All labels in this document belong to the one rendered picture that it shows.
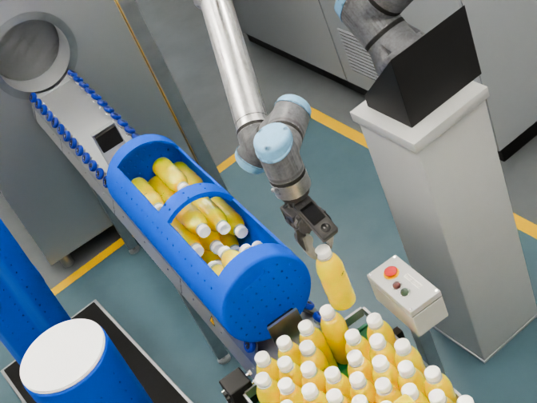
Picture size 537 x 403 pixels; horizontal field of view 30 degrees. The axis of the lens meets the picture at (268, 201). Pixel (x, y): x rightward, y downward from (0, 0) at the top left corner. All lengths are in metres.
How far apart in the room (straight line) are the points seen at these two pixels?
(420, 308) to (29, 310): 1.94
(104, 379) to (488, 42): 2.18
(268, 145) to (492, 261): 1.52
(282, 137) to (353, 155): 2.68
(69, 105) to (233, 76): 1.93
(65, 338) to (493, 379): 1.59
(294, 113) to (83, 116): 2.05
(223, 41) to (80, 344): 1.03
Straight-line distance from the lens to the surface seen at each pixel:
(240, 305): 2.71
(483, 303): 3.64
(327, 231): 2.31
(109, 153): 3.83
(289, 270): 2.74
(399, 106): 3.09
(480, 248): 3.49
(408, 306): 2.57
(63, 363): 3.01
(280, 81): 5.64
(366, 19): 3.07
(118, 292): 4.79
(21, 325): 4.09
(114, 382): 3.03
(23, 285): 4.01
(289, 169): 2.25
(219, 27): 2.61
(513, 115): 4.51
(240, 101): 2.48
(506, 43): 4.33
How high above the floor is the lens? 2.97
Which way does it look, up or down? 38 degrees down
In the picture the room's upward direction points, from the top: 25 degrees counter-clockwise
